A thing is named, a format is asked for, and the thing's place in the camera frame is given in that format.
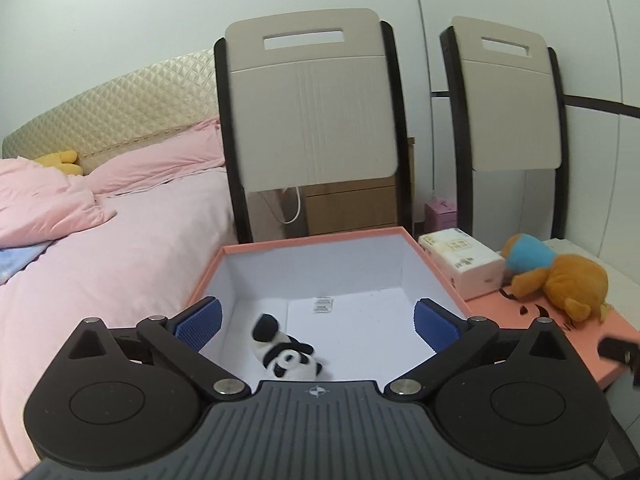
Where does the pink small gift box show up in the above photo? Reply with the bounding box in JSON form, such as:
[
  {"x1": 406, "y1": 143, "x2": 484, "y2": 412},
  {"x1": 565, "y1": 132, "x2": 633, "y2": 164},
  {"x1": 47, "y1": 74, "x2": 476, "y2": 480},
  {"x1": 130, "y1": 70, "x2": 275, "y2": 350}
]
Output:
[{"x1": 424, "y1": 198, "x2": 458, "y2": 233}]

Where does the yellow plush toy on bed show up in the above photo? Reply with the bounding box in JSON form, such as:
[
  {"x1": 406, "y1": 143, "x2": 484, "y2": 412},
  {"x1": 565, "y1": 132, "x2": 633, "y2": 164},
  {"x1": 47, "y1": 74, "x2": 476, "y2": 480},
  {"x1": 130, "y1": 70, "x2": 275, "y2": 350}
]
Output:
[{"x1": 35, "y1": 150, "x2": 84, "y2": 176}]

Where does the white tissue pack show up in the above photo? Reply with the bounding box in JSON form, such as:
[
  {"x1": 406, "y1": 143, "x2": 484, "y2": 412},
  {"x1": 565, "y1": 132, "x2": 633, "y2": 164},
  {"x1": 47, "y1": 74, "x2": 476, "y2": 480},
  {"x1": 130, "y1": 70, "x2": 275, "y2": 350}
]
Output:
[{"x1": 418, "y1": 228, "x2": 506, "y2": 301}]

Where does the beige chair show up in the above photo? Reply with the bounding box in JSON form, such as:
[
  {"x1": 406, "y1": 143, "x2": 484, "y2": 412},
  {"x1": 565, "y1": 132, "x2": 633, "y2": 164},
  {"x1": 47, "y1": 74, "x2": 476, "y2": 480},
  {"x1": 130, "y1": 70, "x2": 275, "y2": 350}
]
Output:
[
  {"x1": 214, "y1": 9, "x2": 413, "y2": 244},
  {"x1": 439, "y1": 16, "x2": 570, "y2": 249}
]

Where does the beige chair left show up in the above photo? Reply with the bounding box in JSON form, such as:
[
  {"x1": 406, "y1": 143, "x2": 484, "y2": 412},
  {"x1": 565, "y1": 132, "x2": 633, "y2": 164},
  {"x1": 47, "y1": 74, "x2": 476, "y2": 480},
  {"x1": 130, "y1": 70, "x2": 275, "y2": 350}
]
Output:
[{"x1": 214, "y1": 9, "x2": 413, "y2": 244}]

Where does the orange cardboard box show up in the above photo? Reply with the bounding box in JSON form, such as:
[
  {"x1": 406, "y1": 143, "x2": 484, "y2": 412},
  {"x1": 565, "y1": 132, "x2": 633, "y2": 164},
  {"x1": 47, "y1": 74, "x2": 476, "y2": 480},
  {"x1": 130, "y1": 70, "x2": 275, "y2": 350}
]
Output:
[{"x1": 200, "y1": 228, "x2": 471, "y2": 388}]

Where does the pink crumpled blanket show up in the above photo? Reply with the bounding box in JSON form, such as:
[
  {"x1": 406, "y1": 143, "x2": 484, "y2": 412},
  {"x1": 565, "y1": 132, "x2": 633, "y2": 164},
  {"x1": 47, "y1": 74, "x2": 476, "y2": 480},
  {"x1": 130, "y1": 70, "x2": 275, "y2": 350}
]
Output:
[{"x1": 0, "y1": 157, "x2": 115, "y2": 248}]

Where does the pink bed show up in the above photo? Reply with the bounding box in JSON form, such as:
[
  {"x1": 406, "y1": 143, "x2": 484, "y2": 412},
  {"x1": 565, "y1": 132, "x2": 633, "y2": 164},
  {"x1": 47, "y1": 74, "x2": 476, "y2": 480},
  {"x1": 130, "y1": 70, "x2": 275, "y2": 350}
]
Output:
[{"x1": 1, "y1": 168, "x2": 235, "y2": 479}]

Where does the pink pillow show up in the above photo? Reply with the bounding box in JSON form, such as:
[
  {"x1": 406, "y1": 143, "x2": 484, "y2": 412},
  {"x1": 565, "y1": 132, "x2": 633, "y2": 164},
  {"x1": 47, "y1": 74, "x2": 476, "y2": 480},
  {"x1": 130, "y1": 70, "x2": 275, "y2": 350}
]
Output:
[{"x1": 85, "y1": 118, "x2": 224, "y2": 195}]

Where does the orange bear plush blue shirt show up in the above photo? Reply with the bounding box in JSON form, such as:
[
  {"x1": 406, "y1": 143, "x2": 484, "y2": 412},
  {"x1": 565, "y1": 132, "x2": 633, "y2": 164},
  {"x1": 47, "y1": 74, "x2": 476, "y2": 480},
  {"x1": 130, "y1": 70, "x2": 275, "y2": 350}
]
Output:
[{"x1": 500, "y1": 234, "x2": 611, "y2": 323}]

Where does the beige chair right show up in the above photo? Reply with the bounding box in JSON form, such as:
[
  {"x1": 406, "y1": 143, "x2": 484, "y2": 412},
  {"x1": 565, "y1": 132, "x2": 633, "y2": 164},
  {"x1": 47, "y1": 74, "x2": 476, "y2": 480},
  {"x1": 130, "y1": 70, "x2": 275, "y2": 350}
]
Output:
[{"x1": 439, "y1": 16, "x2": 570, "y2": 249}]

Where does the panda plush toy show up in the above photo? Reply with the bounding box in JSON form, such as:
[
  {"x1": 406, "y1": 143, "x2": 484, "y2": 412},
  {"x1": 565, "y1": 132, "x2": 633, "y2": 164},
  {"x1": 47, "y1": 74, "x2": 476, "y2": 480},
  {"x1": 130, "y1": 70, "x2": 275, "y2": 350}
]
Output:
[{"x1": 250, "y1": 313, "x2": 323, "y2": 382}]

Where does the light blue cloth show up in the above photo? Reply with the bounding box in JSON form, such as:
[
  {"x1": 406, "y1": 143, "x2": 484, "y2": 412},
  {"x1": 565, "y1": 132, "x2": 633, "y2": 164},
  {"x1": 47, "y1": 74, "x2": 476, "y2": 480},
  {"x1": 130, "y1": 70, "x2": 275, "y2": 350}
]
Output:
[{"x1": 0, "y1": 242, "x2": 51, "y2": 285}]

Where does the white charging cable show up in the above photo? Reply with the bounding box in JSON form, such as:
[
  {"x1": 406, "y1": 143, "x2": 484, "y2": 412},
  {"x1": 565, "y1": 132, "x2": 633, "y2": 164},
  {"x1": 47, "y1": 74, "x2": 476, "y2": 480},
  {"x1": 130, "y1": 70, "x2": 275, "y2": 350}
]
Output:
[{"x1": 264, "y1": 185, "x2": 303, "y2": 226}]

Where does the orange box lid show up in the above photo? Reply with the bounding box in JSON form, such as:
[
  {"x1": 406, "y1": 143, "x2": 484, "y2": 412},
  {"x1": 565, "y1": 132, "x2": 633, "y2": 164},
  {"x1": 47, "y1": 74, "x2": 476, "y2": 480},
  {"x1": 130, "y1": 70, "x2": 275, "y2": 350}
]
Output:
[{"x1": 462, "y1": 278, "x2": 640, "y2": 391}]

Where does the beige quilted headboard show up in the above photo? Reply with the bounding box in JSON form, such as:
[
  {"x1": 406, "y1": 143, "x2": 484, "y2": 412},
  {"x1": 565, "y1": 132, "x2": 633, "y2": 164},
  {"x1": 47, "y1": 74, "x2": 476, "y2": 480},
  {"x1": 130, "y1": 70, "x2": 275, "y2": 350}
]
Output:
[{"x1": 1, "y1": 49, "x2": 218, "y2": 174}]

